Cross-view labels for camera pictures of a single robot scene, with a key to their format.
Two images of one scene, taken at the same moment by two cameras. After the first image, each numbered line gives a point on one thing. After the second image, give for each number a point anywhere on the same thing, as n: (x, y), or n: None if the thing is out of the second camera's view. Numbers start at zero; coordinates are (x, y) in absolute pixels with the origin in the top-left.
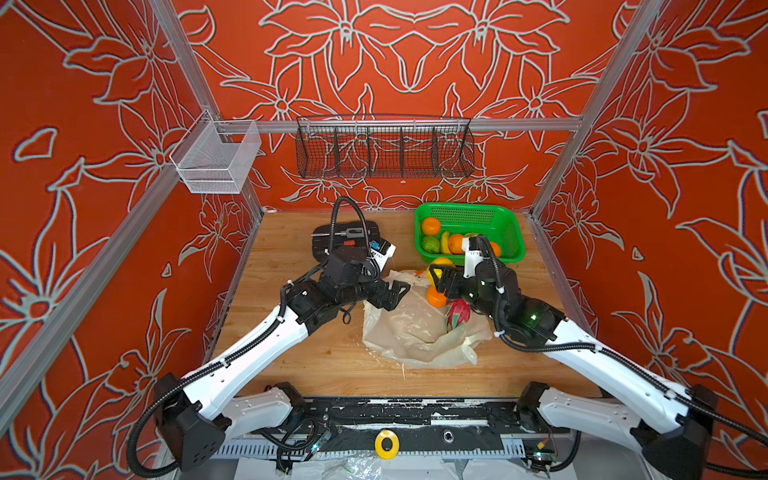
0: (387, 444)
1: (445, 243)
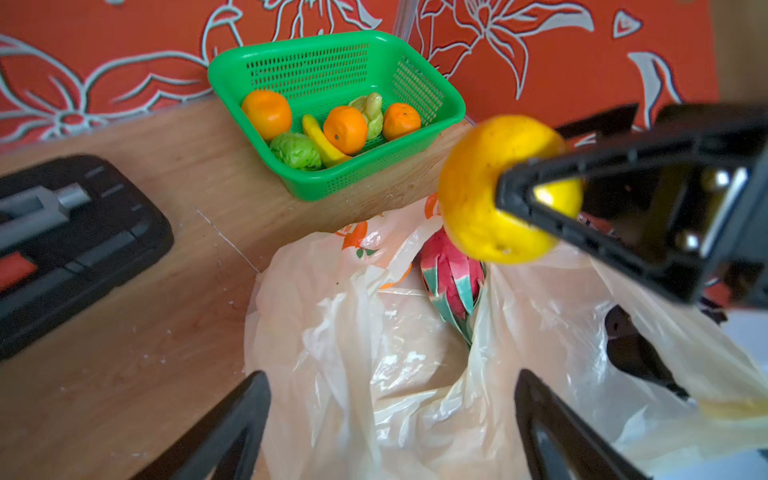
0: None
1: (329, 155)
